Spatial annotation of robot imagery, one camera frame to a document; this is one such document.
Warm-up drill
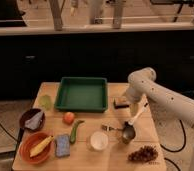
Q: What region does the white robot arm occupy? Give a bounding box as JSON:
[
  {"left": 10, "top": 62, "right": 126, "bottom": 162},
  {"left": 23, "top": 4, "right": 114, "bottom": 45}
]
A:
[{"left": 124, "top": 67, "right": 194, "bottom": 171}]

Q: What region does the white cup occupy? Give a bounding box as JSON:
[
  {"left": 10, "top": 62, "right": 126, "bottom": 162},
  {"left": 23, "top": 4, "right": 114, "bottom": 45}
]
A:
[{"left": 89, "top": 131, "right": 109, "bottom": 151}]

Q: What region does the green plastic tray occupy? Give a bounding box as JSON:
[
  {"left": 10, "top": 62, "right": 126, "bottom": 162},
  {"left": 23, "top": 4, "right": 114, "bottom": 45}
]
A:
[{"left": 54, "top": 77, "right": 108, "bottom": 113}]

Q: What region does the orange tomato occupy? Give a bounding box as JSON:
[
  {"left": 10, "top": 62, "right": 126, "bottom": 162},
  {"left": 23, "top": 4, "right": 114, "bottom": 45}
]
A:
[{"left": 63, "top": 112, "right": 75, "bottom": 125}]

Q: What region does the green chili pepper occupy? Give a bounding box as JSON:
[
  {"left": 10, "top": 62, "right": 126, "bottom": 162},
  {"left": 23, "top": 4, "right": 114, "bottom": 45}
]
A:
[{"left": 69, "top": 120, "right": 85, "bottom": 144}]

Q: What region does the blue sponge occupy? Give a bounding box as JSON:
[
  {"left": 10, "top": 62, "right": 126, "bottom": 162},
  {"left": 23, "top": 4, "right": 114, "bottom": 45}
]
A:
[{"left": 55, "top": 134, "right": 70, "bottom": 157}]

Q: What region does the light green lettuce leaf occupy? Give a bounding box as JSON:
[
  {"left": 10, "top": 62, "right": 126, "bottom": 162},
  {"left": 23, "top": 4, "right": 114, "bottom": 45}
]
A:
[{"left": 39, "top": 95, "right": 52, "bottom": 111}]

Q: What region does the yellow corn cob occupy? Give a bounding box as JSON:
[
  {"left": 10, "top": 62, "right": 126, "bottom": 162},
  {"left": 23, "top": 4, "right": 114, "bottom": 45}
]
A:
[{"left": 30, "top": 136, "right": 53, "bottom": 157}]

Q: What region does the dark brown bowl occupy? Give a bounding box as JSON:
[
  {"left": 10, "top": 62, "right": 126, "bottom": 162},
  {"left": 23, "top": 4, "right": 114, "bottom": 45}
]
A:
[{"left": 19, "top": 108, "right": 45, "bottom": 132}]

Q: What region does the grey crumpled cloth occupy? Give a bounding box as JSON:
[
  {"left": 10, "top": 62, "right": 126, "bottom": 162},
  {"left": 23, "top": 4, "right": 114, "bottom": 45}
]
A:
[{"left": 25, "top": 111, "right": 43, "bottom": 130}]

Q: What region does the orange bowl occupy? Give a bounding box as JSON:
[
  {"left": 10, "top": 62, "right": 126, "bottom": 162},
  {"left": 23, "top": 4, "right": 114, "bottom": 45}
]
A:
[{"left": 20, "top": 132, "right": 53, "bottom": 165}]

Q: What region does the black power cable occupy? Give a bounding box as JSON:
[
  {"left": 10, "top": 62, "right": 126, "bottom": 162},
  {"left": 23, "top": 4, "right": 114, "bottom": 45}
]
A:
[{"left": 160, "top": 119, "right": 188, "bottom": 171}]

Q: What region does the black cable left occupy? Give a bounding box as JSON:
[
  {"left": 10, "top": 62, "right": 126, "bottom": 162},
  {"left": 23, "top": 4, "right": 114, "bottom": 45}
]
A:
[{"left": 0, "top": 112, "right": 24, "bottom": 153}]

